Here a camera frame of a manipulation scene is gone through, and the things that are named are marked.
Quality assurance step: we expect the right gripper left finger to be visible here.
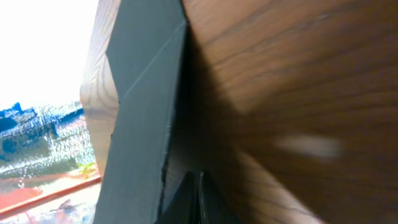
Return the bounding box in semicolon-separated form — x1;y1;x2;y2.
155;172;200;224

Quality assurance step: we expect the blue snack bar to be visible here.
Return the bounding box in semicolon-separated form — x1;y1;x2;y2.
1;101;95;179

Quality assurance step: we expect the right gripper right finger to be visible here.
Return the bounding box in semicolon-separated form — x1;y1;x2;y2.
198;171;241;224

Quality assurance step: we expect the dark green box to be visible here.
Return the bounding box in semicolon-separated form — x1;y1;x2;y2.
94;0;187;224

